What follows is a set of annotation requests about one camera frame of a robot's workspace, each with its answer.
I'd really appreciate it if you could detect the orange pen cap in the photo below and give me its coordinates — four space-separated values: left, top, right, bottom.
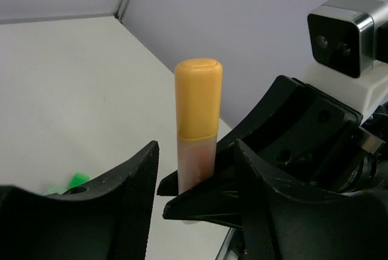
175 58 223 141

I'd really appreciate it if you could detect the bright green marker cap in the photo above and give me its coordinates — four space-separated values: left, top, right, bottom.
66 172 90 190

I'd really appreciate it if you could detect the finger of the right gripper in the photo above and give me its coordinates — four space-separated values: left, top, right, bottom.
162 178 243 230
157 138 235 196

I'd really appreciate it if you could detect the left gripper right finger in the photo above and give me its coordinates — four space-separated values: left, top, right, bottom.
235 141 387 259

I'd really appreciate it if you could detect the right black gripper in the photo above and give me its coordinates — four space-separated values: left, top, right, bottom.
233 75 387 193

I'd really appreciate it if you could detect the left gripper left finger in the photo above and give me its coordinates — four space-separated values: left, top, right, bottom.
39 141 159 259

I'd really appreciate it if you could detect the pink orange highlighter pen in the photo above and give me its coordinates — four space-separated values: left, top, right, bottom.
177 136 217 195

